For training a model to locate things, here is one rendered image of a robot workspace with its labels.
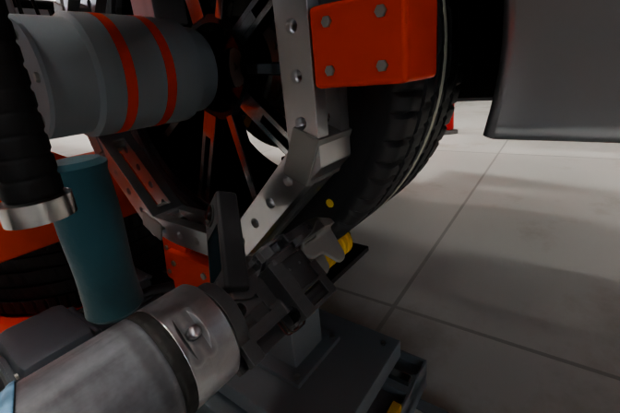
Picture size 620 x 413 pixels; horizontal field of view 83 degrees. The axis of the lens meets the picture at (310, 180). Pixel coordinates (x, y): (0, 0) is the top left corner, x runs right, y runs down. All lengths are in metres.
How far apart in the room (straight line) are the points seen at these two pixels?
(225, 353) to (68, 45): 0.33
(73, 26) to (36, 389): 0.33
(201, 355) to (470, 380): 0.95
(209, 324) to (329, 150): 0.19
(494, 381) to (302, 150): 0.95
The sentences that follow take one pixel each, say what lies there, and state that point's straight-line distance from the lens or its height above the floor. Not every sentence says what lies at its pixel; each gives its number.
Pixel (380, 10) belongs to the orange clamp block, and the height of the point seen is 0.87.
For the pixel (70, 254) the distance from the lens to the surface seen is 0.63.
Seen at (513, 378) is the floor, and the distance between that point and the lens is 1.20.
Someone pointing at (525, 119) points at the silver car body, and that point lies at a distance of 0.42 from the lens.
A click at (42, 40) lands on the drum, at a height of 0.88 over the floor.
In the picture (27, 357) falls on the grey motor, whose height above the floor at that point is 0.41.
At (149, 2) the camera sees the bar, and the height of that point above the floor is 0.93.
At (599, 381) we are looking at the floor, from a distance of 1.28.
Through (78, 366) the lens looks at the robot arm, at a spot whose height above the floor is 0.67.
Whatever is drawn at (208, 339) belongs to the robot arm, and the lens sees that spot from 0.30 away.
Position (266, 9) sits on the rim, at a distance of 0.51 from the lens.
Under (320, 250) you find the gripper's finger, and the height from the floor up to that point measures 0.63.
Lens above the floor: 0.83
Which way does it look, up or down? 17 degrees down
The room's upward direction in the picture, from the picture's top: 6 degrees counter-clockwise
